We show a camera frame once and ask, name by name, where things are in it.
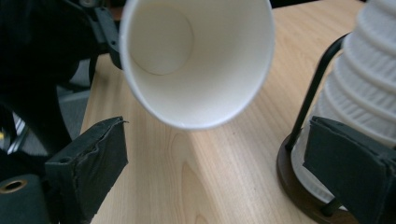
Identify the stack of white paper cups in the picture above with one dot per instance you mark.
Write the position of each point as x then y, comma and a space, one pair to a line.
367, 68

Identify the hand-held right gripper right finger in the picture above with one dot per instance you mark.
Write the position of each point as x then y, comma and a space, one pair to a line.
351, 168

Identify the blue banded white paper cup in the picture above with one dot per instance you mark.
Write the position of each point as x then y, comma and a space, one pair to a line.
211, 68

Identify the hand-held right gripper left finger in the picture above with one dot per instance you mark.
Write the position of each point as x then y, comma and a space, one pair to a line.
90, 165

